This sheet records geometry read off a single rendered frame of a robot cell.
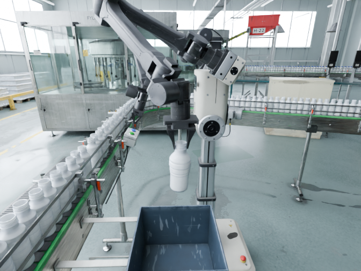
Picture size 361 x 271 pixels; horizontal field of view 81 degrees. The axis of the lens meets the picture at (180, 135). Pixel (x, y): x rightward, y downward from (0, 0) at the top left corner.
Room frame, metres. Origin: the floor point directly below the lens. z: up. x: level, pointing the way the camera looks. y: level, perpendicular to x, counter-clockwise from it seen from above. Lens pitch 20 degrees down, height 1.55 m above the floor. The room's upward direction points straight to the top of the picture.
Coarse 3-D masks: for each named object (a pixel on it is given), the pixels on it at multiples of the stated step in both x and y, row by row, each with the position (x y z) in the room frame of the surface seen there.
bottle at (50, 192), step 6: (42, 180) 0.64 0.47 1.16; (48, 180) 0.64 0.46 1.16; (42, 186) 0.61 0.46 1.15; (48, 186) 0.62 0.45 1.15; (48, 192) 0.61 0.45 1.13; (54, 192) 0.62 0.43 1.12; (54, 204) 0.61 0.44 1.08; (54, 210) 0.61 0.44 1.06; (60, 210) 0.63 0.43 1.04; (54, 216) 0.60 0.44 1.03
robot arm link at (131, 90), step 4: (148, 80) 1.27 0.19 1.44; (144, 84) 1.25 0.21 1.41; (148, 84) 1.26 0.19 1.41; (128, 88) 1.24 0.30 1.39; (132, 88) 1.25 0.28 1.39; (136, 88) 1.26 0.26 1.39; (140, 88) 1.26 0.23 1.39; (144, 88) 1.25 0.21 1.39; (128, 92) 1.23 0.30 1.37; (132, 92) 1.23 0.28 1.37; (128, 96) 1.24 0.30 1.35; (132, 96) 1.24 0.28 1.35
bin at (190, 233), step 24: (144, 216) 0.76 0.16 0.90; (168, 216) 0.77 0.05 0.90; (192, 216) 0.77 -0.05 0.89; (144, 240) 0.76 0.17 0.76; (168, 240) 0.76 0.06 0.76; (192, 240) 0.77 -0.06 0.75; (216, 240) 0.62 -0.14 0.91; (72, 264) 0.50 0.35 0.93; (96, 264) 0.50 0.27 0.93; (120, 264) 0.50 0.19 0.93; (144, 264) 0.66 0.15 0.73; (168, 264) 0.66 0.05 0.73; (192, 264) 0.66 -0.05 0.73; (216, 264) 0.59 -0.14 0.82
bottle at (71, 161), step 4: (68, 156) 0.81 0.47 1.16; (72, 156) 0.82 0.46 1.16; (68, 160) 0.79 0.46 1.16; (72, 160) 0.79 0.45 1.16; (68, 164) 0.78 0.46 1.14; (72, 164) 0.79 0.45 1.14; (76, 164) 0.81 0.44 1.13; (68, 168) 0.78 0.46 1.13; (72, 168) 0.78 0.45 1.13; (76, 168) 0.79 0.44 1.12; (72, 172) 0.78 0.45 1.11; (76, 180) 0.78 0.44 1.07; (76, 184) 0.78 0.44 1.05; (76, 188) 0.78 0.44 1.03; (80, 192) 0.79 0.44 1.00
